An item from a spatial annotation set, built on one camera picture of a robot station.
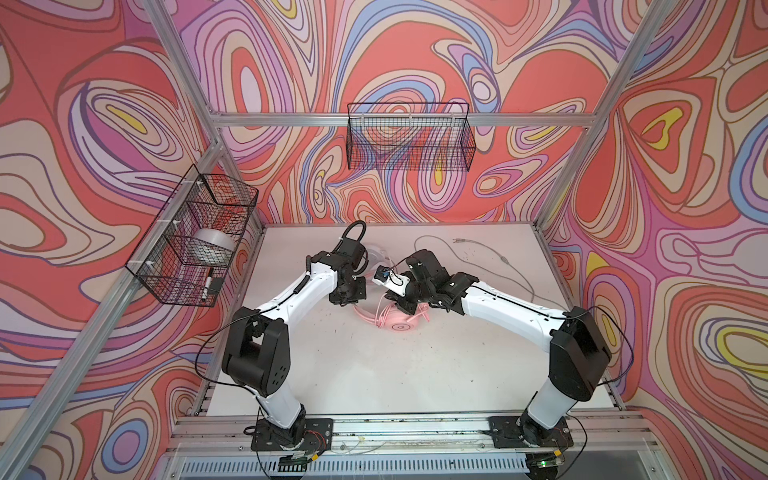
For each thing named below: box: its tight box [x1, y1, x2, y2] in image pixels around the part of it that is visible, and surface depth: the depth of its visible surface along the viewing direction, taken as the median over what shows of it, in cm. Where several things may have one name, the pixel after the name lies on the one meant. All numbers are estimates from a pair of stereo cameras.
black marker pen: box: [202, 268, 213, 301], surface depth 74 cm
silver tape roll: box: [186, 228, 237, 265], surface depth 73 cm
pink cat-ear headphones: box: [353, 294, 430, 332], surface depth 81 cm
